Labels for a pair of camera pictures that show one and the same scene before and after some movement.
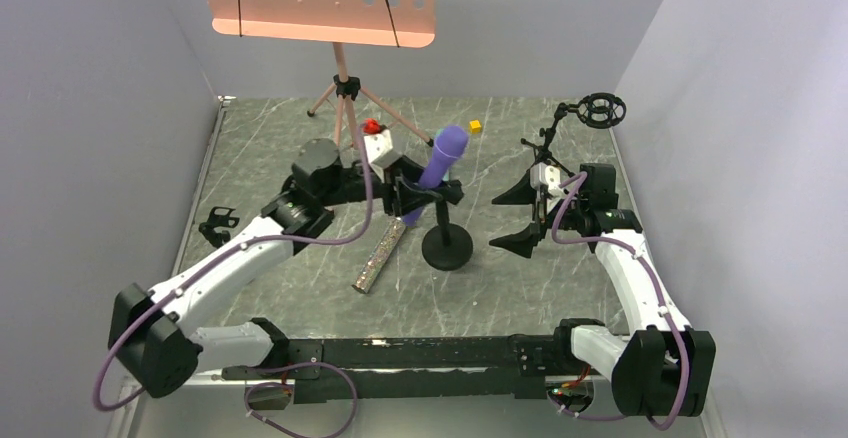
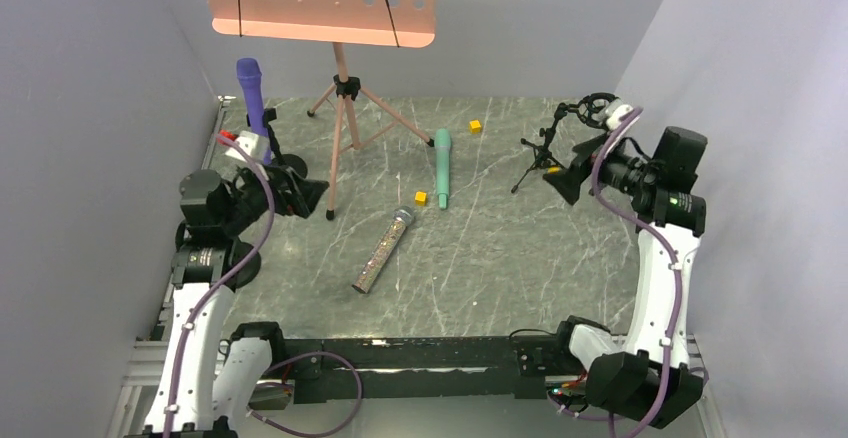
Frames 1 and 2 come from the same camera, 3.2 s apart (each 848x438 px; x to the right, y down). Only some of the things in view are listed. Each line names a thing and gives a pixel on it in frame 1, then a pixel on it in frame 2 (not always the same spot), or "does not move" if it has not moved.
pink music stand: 389,2 does not move
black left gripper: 404,193 -> 291,192
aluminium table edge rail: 222,100 does not move
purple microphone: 449,145 -> 249,70
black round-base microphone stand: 446,246 -> 293,162
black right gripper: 540,212 -> 584,169
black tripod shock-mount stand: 597,110 does not move
